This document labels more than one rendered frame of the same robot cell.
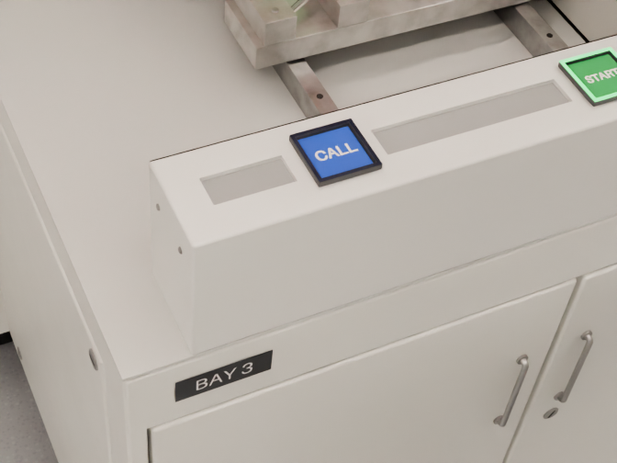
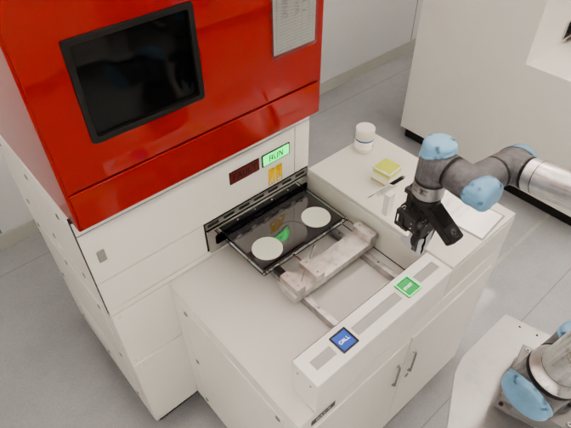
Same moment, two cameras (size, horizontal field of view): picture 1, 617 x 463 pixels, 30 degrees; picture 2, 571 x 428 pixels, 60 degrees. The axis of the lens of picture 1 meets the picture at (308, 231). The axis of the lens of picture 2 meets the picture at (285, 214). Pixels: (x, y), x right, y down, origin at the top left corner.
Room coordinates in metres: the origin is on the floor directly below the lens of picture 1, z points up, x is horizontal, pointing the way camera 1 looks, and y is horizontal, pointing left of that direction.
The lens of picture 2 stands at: (-0.01, 0.26, 2.09)
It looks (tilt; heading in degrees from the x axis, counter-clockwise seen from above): 44 degrees down; 350
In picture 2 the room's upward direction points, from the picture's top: 1 degrees counter-clockwise
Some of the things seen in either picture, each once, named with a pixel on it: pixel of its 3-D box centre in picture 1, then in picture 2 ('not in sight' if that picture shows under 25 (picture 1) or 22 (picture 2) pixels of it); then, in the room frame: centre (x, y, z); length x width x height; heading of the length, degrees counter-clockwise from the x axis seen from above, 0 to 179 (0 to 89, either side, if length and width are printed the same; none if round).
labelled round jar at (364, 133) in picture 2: not in sight; (364, 137); (1.43, -0.30, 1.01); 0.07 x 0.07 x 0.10
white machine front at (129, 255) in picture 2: not in sight; (212, 206); (1.16, 0.28, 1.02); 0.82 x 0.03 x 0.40; 121
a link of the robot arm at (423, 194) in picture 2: not in sight; (427, 188); (0.79, -0.23, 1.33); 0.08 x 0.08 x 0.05
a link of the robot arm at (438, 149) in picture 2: not in sight; (436, 160); (0.79, -0.23, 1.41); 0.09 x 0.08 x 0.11; 24
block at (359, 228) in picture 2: not in sight; (364, 232); (1.07, -0.21, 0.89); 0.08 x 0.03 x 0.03; 31
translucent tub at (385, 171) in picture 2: not in sight; (386, 173); (1.23, -0.32, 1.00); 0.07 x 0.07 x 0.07; 35
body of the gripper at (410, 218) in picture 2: not in sight; (420, 210); (0.80, -0.23, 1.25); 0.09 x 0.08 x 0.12; 31
